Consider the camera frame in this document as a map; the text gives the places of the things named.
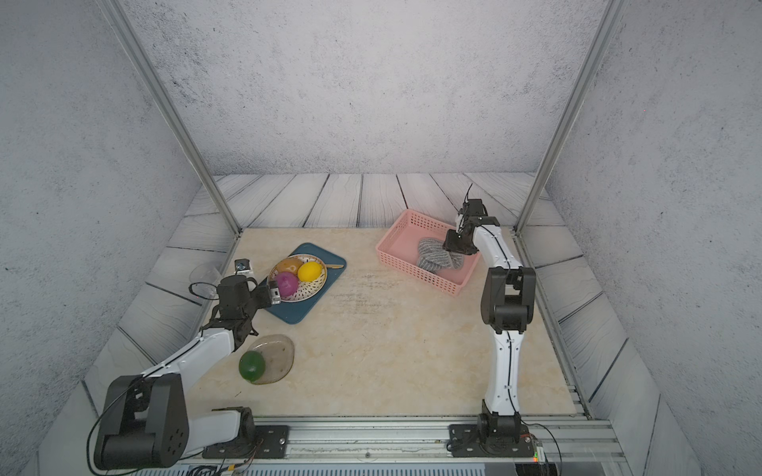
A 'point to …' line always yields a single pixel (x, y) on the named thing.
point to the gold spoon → (334, 266)
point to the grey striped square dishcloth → (432, 256)
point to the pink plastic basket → (400, 244)
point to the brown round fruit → (289, 266)
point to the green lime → (252, 365)
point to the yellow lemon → (309, 271)
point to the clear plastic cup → (204, 280)
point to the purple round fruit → (288, 283)
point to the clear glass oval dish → (279, 356)
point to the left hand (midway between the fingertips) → (264, 281)
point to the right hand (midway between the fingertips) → (452, 243)
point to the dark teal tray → (295, 311)
